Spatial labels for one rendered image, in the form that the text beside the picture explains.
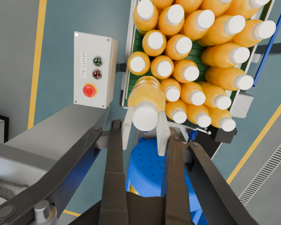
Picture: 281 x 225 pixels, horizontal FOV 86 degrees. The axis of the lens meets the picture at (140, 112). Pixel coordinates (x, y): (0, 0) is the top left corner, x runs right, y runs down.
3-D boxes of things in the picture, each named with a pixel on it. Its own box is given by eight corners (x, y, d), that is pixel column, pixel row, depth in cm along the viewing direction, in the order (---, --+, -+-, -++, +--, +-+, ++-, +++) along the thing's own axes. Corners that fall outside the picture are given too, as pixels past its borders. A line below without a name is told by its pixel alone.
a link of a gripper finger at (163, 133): (163, 131, 15) (171, 133, 15) (159, 110, 22) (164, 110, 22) (158, 156, 17) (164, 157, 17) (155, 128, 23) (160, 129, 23)
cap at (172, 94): (176, 85, 44) (178, 85, 42) (179, 97, 45) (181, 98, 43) (163, 89, 44) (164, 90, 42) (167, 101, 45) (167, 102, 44)
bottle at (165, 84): (171, 72, 60) (180, 77, 43) (175, 89, 62) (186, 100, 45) (154, 77, 61) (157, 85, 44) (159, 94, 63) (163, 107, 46)
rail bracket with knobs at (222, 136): (200, 129, 69) (208, 140, 59) (204, 114, 66) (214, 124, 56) (221, 132, 69) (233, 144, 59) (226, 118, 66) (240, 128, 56)
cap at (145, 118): (140, 97, 23) (140, 101, 21) (162, 109, 23) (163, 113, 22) (129, 118, 24) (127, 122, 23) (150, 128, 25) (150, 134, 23)
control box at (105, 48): (85, 96, 55) (72, 103, 46) (88, 36, 48) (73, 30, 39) (113, 100, 55) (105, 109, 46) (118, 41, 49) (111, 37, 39)
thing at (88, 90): (84, 95, 45) (82, 96, 44) (84, 83, 44) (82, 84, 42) (96, 97, 45) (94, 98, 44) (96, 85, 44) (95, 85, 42)
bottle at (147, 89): (142, 70, 39) (136, 83, 22) (165, 84, 40) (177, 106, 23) (130, 93, 42) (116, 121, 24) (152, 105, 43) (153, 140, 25)
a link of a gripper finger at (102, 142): (117, 153, 15) (87, 148, 15) (124, 130, 19) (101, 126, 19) (119, 139, 14) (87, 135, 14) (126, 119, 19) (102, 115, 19)
